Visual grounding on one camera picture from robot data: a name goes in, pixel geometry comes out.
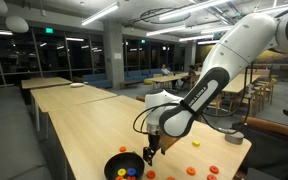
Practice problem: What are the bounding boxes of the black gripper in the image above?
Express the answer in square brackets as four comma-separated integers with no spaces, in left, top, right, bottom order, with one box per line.
[143,134,160,166]

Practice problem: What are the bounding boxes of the round blue block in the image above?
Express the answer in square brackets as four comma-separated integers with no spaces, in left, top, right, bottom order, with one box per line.
[127,168,136,176]

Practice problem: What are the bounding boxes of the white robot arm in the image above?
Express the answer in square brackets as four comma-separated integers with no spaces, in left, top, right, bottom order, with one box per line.
[143,10,288,163]

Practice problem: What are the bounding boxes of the black bowl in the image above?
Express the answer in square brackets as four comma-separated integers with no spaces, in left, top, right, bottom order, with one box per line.
[104,152,145,180]

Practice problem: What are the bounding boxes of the round yellow block in bowl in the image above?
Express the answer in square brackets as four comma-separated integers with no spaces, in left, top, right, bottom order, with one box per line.
[117,168,127,176]

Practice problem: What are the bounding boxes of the yellow square block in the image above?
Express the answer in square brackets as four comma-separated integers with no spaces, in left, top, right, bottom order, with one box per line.
[192,141,200,147]

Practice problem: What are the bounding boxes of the grey tape roll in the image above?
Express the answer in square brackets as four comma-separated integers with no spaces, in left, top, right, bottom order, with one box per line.
[225,131,244,145]

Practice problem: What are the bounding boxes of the white plate on table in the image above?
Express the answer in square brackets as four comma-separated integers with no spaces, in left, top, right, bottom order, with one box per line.
[70,83,84,88]

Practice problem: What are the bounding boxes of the brown padded chair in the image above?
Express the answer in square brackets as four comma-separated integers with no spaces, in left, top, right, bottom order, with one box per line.
[240,116,288,136]

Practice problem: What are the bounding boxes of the grey bench sofa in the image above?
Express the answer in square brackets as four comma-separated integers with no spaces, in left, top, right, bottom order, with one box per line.
[0,86,52,180]

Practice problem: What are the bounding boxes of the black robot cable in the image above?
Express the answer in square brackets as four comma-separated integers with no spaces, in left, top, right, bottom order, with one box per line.
[132,66,255,135]

